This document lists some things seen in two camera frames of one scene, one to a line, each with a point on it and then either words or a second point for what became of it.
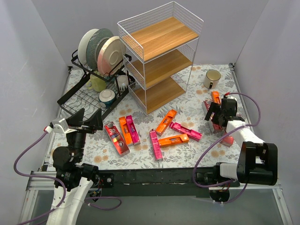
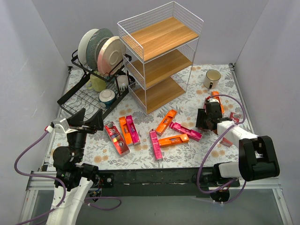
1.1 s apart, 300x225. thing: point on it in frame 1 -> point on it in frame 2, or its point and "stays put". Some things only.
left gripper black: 82,128 stays put
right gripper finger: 216,118 -> 203,128
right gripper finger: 213,108 -> 201,121
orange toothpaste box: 127,133 stays put
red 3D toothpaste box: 116,138 stays put
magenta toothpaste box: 134,134 stays put
